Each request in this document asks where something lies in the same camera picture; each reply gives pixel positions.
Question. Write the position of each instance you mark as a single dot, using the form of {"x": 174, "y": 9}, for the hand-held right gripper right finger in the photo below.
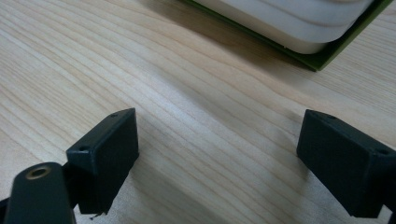
{"x": 348, "y": 165}

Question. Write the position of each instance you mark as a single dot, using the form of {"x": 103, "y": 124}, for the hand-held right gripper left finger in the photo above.
{"x": 106, "y": 152}

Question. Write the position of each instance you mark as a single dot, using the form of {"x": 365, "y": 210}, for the green mat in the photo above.
{"x": 323, "y": 60}

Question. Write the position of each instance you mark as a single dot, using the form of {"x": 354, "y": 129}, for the white rounded container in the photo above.
{"x": 292, "y": 21}

